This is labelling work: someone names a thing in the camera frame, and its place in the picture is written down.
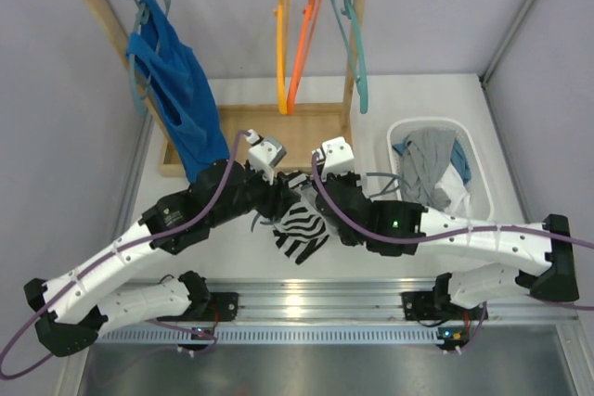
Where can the yellow hanger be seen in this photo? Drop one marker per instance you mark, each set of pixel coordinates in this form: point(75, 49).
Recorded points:
point(282, 13)

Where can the black white striped tank top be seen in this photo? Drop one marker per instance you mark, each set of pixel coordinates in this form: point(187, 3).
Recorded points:
point(302, 230)

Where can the blue tank top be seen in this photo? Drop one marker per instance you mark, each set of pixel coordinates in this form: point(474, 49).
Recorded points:
point(181, 90)

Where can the white slotted cable duct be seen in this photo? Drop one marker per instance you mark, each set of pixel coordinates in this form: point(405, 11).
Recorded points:
point(287, 335)

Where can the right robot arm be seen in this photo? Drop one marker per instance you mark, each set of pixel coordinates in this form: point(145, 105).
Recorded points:
point(536, 260)

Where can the aluminium mounting rail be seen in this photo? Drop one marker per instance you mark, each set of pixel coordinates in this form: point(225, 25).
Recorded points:
point(361, 301)

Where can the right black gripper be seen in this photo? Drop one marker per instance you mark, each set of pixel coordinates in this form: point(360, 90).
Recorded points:
point(349, 176)

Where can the blue garment in basket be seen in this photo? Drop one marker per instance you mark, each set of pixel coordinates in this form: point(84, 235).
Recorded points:
point(460, 162)

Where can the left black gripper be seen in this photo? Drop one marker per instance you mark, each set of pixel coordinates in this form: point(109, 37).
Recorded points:
point(274, 192)

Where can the teal hanger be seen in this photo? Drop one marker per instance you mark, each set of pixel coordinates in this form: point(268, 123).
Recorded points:
point(349, 16)

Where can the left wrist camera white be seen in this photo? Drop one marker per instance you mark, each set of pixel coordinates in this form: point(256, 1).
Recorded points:
point(264, 155)

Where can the grey-blue hanger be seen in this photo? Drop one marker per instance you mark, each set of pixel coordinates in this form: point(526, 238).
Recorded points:
point(390, 187)
point(140, 89)

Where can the orange hanger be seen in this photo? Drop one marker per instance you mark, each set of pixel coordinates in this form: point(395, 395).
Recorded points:
point(310, 17)

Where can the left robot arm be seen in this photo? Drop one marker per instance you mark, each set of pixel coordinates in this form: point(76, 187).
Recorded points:
point(88, 302)

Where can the white garment in basket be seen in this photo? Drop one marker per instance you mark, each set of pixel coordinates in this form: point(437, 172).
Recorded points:
point(458, 198)

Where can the grey-blue hanger under blue top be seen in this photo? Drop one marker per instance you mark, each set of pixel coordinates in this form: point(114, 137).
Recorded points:
point(140, 89)

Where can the white perforated laundry basket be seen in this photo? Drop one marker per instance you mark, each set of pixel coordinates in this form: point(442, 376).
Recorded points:
point(481, 201)

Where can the grey garment in basket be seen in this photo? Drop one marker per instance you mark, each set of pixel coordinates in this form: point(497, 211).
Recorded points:
point(425, 159)

